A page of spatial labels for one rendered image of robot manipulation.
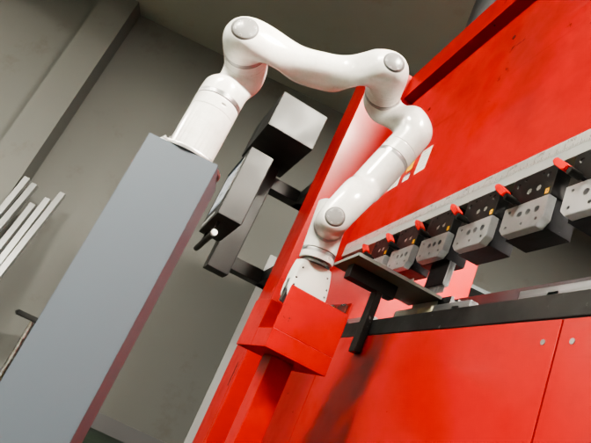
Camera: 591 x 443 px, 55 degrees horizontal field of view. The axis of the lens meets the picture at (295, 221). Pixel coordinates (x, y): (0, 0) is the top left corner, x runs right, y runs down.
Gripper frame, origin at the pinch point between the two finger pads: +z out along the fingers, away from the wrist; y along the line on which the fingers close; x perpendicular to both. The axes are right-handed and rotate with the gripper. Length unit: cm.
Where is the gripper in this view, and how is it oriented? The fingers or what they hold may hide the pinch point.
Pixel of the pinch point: (294, 325)
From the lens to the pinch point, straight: 133.2
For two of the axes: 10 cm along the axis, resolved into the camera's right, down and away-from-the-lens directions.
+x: 4.0, -1.7, -9.0
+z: -3.2, 8.9, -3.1
